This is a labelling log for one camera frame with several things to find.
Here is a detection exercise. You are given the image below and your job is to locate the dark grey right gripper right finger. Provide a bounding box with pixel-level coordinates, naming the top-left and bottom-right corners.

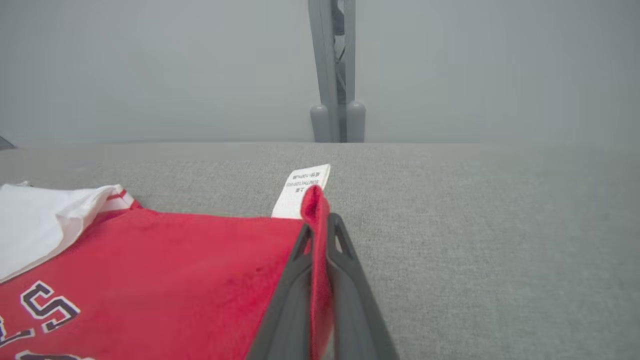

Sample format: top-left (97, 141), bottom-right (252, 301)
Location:
top-left (325, 212), bottom-right (401, 360)

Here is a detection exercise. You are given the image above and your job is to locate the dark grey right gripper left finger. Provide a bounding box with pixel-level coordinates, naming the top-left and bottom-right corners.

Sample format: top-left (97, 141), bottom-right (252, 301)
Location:
top-left (246, 222), bottom-right (315, 360)

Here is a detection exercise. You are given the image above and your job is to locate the red jersey with striped cuffs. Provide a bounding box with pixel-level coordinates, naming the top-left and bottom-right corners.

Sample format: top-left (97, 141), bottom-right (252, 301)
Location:
top-left (0, 164), bottom-right (335, 360)

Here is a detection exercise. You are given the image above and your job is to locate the grey partition post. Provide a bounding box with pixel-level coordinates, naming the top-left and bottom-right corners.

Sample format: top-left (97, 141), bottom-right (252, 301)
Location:
top-left (307, 0), bottom-right (367, 143)

